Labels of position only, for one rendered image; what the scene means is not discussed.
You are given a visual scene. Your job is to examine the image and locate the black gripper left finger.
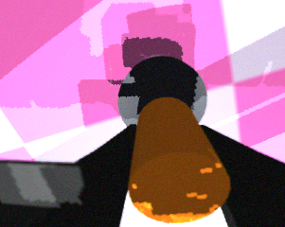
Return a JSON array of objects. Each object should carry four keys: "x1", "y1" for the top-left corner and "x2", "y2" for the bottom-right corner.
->
[{"x1": 0, "y1": 124, "x2": 137, "y2": 227}]

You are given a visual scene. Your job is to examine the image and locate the orange knob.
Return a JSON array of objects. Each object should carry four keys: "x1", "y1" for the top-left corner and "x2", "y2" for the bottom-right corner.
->
[{"x1": 128, "y1": 97, "x2": 231, "y2": 223}]

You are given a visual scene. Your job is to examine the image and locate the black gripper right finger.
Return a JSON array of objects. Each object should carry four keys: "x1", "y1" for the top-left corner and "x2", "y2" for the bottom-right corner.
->
[{"x1": 200, "y1": 125, "x2": 285, "y2": 227}]

